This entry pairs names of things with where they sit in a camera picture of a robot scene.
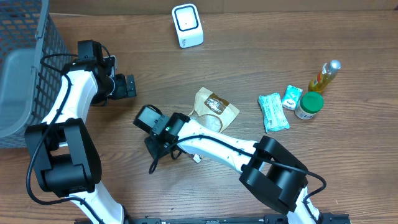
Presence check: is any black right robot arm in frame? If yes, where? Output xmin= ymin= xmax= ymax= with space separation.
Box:
xmin=133 ymin=105 xmax=322 ymax=223

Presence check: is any white barcode scanner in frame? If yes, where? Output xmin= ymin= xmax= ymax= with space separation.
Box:
xmin=172 ymin=3 xmax=204 ymax=49

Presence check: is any yellow oil bottle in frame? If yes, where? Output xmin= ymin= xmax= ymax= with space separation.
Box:
xmin=308 ymin=60 xmax=341 ymax=94

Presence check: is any teal tissue packet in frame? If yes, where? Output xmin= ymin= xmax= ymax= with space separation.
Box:
xmin=282 ymin=85 xmax=303 ymax=110

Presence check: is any grey plastic mesh basket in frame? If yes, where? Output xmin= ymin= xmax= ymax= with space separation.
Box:
xmin=1 ymin=0 xmax=71 ymax=149

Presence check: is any brown snack pouch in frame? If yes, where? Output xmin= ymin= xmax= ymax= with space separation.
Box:
xmin=187 ymin=86 xmax=240 ymax=164

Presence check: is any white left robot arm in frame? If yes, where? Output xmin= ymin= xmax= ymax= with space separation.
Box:
xmin=24 ymin=40 xmax=137 ymax=223

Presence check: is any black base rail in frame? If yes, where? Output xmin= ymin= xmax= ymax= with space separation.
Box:
xmin=74 ymin=213 xmax=352 ymax=224

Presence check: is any mint wet wipes pack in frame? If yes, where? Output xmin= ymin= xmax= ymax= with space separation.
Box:
xmin=258 ymin=93 xmax=290 ymax=133

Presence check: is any green lid jar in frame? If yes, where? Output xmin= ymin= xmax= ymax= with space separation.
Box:
xmin=294 ymin=91 xmax=324 ymax=120

